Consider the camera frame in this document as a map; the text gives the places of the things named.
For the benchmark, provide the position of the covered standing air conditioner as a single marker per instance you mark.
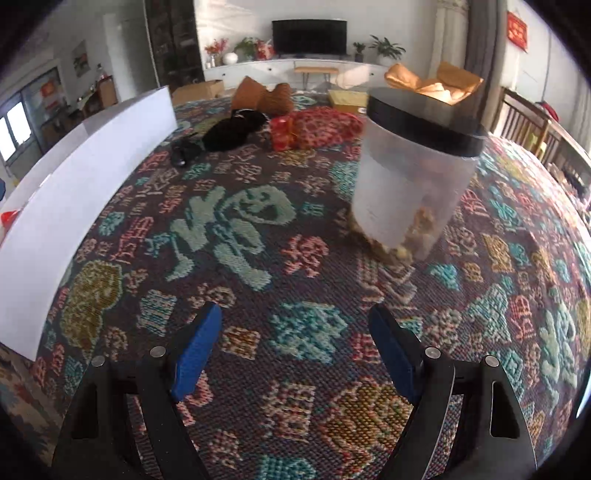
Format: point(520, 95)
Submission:
point(450, 32)

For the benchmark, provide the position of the red cloth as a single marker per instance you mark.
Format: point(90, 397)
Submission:
point(549, 111)

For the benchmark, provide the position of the small green potted plant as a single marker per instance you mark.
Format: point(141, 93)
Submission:
point(359, 51)

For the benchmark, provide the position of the geometric patterned cloth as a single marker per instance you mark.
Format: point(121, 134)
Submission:
point(23, 401)

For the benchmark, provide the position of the tall black cabinet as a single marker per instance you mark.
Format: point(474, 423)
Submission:
point(178, 41)

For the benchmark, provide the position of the round white vase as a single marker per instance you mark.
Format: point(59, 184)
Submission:
point(230, 58)

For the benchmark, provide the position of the cardboard box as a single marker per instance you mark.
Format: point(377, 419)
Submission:
point(198, 91)

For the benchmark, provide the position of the grey curtain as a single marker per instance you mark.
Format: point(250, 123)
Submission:
point(482, 41)

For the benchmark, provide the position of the framed wall picture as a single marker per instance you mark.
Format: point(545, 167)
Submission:
point(81, 57)

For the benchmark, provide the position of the white storage box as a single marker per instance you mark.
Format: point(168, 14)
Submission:
point(78, 198)

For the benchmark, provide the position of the wooden crib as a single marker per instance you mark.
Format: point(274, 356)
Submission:
point(521, 124)

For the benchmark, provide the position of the green plant with red decoration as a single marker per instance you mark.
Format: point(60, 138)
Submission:
point(251, 48)

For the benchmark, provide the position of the orange lounge chair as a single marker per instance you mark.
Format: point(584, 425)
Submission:
point(457, 81)

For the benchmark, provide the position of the red wall hanging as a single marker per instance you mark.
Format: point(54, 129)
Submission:
point(517, 30)

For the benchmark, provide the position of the clear jar with black lid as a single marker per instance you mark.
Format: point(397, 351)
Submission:
point(406, 184)

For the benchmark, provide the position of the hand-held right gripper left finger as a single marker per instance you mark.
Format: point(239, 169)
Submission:
point(196, 350)

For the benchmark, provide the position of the flat yellow box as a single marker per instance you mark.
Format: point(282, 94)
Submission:
point(346, 99)

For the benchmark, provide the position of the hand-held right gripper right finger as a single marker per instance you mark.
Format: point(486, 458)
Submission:
point(392, 350)

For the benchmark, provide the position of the colourful woven blanket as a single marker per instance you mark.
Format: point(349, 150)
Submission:
point(300, 277)

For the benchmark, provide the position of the red flower bouquet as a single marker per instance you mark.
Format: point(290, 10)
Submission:
point(216, 48)

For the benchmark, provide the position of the orange fish plush toy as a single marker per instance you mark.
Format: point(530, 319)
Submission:
point(10, 217)

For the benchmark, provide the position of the white television cabinet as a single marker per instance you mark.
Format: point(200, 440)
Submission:
point(258, 71)

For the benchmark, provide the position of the black television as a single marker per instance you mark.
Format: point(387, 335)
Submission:
point(309, 38)

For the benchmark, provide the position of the small wooden stool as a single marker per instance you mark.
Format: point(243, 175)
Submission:
point(316, 70)

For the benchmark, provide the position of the large green potted plant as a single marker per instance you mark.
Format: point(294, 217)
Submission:
point(387, 48)

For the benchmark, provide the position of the red patterned pouch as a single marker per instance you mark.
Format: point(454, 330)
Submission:
point(323, 127)

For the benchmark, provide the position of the orange-brown pillow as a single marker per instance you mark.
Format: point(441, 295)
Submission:
point(251, 94)

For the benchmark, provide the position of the black umbrella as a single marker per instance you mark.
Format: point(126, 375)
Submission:
point(231, 131)

